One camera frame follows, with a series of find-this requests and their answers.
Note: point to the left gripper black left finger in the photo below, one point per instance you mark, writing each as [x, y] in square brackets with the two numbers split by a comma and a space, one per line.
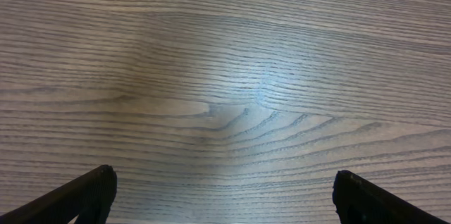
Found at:
[86, 199]

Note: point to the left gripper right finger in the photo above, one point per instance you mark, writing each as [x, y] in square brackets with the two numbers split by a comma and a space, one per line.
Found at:
[359, 201]

